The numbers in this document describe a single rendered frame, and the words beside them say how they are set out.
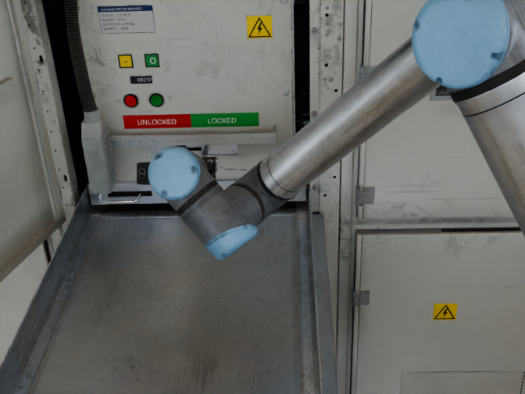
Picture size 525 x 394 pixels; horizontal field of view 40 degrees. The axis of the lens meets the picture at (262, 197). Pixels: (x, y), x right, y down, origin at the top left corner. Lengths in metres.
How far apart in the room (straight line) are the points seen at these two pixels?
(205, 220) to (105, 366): 0.35
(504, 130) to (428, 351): 1.20
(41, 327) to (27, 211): 0.35
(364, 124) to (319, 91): 0.47
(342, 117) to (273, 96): 0.51
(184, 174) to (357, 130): 0.30
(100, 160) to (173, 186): 0.46
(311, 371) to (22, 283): 0.92
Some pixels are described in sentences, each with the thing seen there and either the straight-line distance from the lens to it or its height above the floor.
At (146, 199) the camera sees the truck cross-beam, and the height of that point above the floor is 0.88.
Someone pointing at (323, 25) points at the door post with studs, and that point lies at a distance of 1.56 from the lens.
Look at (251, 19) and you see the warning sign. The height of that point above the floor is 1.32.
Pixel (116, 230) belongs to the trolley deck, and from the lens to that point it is 1.76.
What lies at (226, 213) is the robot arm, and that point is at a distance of 1.24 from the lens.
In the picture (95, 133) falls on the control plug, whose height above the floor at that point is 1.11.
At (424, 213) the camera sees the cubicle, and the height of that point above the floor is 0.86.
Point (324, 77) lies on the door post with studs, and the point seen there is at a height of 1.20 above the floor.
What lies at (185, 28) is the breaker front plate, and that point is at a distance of 1.62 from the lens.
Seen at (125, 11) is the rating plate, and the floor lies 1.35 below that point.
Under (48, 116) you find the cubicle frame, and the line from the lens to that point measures 1.72.
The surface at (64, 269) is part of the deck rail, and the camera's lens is 1.66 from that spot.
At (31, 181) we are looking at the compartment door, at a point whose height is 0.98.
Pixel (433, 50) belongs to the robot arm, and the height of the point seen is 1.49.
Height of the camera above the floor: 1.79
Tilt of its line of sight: 31 degrees down
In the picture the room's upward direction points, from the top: 2 degrees counter-clockwise
